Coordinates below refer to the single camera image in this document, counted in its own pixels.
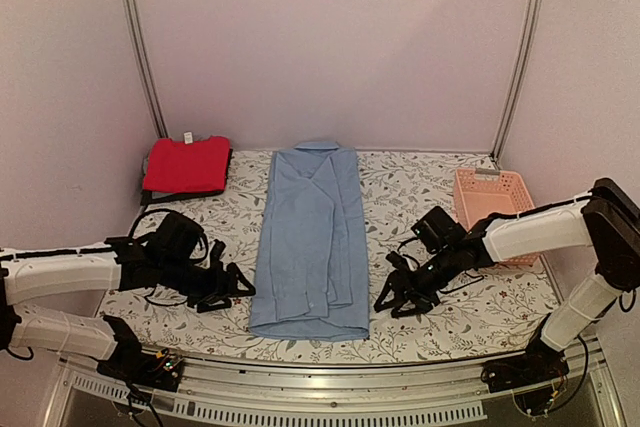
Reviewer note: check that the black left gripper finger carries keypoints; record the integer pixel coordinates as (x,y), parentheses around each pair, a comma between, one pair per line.
(238,284)
(213,303)

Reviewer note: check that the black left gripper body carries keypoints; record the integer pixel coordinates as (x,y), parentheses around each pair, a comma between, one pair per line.
(179,277)

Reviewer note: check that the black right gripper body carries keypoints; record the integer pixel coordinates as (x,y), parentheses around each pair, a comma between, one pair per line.
(425,284)

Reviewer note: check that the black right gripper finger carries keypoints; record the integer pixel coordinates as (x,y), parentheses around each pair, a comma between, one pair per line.
(392,295)
(414,308)

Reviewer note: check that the light blue shirt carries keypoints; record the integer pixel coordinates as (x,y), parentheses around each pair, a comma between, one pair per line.
(312,272)

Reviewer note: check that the red t-shirt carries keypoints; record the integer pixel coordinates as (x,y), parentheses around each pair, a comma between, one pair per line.
(176,167)

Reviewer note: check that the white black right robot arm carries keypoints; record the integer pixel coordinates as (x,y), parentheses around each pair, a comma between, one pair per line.
(603,219)

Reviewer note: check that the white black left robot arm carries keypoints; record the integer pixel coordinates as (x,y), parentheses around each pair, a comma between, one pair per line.
(177,255)

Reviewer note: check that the floral patterned tablecloth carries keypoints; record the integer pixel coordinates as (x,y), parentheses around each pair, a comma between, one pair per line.
(492,311)

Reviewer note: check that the pink perforated plastic basket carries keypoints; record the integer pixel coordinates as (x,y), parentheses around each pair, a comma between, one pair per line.
(480,192)

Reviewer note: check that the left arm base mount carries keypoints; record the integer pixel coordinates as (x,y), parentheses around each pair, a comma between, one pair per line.
(161,370)

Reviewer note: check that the aluminium front rail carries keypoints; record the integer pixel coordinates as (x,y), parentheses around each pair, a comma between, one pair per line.
(239,392)

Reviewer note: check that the aluminium frame post left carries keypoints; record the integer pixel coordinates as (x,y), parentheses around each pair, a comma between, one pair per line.
(141,56)

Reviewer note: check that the aluminium frame post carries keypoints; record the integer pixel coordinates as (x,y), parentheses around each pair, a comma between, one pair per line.
(141,56)
(523,54)

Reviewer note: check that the aluminium frame post right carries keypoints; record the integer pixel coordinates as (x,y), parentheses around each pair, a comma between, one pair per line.
(523,54)

